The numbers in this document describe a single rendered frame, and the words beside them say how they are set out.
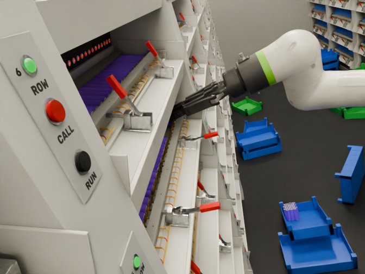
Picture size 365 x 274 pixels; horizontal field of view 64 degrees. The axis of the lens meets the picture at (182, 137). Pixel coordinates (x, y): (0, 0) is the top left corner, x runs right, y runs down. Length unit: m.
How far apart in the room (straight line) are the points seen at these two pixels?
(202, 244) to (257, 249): 0.98
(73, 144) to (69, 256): 0.08
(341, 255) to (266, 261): 0.34
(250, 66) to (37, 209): 0.61
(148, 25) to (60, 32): 0.58
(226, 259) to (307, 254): 0.76
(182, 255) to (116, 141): 0.21
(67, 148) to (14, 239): 0.07
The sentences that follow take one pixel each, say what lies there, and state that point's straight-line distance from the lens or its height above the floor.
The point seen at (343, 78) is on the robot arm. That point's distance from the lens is 0.81.
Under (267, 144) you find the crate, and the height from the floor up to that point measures 0.09.
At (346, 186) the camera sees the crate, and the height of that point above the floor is 0.13.
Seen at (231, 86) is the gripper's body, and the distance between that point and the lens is 0.75.
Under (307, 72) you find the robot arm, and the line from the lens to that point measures 0.77.
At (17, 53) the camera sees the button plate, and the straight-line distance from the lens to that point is 0.22.
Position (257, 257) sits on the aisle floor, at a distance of 1.68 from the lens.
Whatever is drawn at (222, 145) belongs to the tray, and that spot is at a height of 0.55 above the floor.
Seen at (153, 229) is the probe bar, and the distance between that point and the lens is 0.50.
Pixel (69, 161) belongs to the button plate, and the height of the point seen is 1.20.
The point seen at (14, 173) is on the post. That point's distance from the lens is 0.20.
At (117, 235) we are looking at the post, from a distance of 0.27.
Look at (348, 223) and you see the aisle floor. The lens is 1.81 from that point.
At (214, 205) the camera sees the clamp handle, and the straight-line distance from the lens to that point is 0.51.
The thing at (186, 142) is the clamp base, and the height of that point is 0.96.
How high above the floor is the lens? 1.28
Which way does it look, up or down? 25 degrees down
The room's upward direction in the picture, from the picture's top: 19 degrees counter-clockwise
